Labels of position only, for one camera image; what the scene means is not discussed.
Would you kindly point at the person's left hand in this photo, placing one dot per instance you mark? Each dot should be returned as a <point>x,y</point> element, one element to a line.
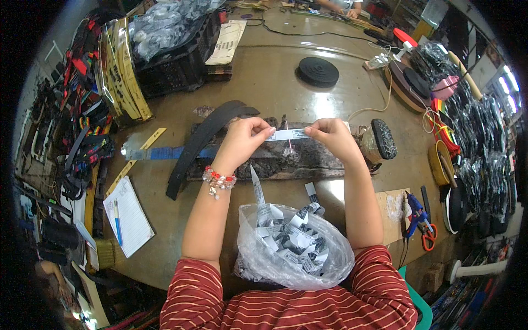
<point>241,140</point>

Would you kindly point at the person's right hand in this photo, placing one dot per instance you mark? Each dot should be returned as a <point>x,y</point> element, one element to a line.
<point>336,138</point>

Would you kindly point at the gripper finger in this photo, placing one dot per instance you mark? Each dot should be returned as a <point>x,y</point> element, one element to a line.
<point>332,122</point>

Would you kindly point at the white printed label strip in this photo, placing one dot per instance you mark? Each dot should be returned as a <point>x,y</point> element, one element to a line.
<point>289,134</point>

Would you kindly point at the metal heating tip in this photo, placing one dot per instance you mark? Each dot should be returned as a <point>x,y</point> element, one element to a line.
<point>283,122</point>

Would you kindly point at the black oval brush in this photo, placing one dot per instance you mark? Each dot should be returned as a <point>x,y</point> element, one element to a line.
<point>383,138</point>

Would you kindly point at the burnt wooden work board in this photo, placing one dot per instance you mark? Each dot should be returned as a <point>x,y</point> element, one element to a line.
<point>280,159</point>

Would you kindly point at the loose white label piece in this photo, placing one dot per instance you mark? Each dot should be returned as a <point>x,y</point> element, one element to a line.
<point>312,193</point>

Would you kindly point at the white power strip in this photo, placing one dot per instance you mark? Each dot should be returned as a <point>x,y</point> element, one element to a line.
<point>377,62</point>

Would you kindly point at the red and white tool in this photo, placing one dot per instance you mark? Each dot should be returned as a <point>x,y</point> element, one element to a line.
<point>403,43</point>

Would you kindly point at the cardboard piece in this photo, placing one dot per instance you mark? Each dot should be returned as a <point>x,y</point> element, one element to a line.
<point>392,214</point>

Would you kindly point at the rainbow striped webbing bundle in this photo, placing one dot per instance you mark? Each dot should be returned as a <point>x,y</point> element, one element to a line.
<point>443,130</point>

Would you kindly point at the pink plastic container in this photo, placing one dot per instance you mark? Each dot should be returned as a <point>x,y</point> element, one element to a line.
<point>444,87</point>

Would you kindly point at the blue glue gun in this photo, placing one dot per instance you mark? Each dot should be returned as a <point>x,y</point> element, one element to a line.
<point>414,214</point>

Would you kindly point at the clear plastic bag of labels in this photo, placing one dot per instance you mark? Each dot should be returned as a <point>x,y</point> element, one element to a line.
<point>293,246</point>

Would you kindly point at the stack of beige printed sheets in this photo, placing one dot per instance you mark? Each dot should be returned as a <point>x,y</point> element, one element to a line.
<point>225,45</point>

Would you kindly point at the heap of black bagged goods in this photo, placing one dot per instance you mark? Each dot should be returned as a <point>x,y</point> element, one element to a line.
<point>474,132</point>

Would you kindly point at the black and white webbing roll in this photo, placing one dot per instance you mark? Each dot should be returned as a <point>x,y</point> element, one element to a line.
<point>453,208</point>

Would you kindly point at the blue tape strip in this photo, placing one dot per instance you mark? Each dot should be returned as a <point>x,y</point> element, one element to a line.
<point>165,153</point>

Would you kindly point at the black plastic crate with bags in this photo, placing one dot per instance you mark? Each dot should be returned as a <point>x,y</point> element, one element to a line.
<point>177,49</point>

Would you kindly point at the person's body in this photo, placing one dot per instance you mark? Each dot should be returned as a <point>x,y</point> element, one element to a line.
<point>288,297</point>

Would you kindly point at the teal plastic chair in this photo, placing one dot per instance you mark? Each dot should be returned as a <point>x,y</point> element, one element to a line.
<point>418,303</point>

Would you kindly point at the yellow wooden ruler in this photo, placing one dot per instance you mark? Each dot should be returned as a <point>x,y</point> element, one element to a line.
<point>134,161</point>

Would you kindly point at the lined paper notepad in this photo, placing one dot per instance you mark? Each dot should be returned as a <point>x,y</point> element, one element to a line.
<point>128,216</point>

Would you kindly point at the blue pen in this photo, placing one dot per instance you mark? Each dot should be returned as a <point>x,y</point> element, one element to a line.
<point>117,222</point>

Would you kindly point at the straw hand broom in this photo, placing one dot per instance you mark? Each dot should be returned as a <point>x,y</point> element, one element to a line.
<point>108,253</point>

